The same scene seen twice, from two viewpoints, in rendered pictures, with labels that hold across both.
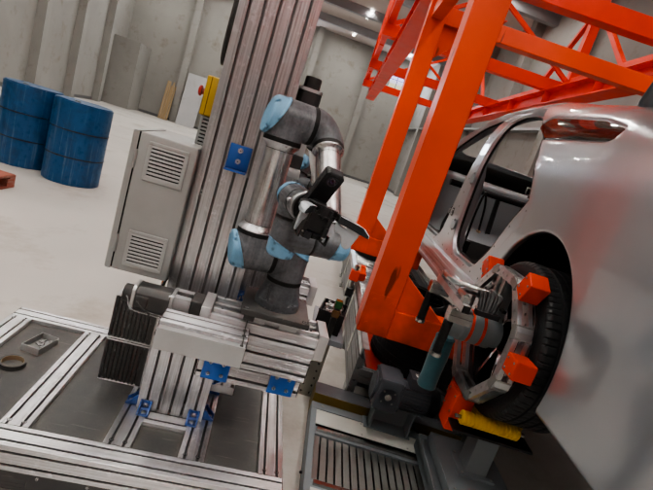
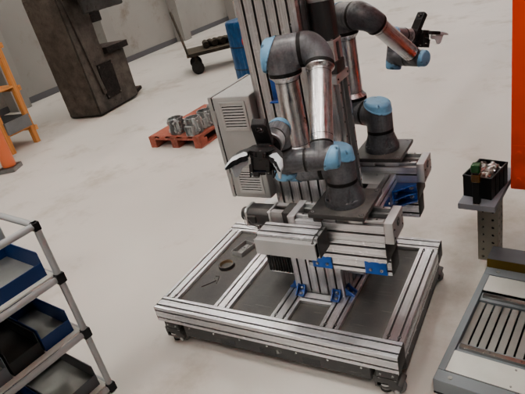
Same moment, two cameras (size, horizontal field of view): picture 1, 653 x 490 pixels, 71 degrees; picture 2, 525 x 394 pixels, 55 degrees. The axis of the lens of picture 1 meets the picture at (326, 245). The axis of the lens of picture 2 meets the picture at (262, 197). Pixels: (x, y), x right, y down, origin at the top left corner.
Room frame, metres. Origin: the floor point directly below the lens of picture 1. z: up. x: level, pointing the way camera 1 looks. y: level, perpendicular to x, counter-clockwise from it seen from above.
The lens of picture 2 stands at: (0.01, -0.86, 1.73)
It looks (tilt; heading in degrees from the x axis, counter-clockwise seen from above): 26 degrees down; 44
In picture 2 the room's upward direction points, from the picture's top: 13 degrees counter-clockwise
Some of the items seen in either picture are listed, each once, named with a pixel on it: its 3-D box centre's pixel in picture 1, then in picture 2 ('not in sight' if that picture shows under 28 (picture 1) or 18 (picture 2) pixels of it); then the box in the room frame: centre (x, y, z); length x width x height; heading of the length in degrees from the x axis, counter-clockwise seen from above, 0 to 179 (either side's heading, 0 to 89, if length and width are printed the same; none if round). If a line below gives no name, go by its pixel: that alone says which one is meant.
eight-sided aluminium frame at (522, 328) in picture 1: (488, 332); not in sight; (1.82, -0.75, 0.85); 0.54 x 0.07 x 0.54; 2
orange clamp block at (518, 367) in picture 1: (519, 368); not in sight; (1.50, -0.77, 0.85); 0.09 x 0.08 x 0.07; 2
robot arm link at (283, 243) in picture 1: (290, 237); (287, 162); (1.16, 0.10, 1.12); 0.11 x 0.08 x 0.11; 114
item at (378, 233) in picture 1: (395, 242); not in sight; (4.25, -0.62, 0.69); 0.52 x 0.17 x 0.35; 92
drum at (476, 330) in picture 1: (472, 327); not in sight; (1.81, -0.68, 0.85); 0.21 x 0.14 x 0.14; 92
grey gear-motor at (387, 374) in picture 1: (407, 406); not in sight; (2.12, -0.65, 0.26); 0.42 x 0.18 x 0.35; 92
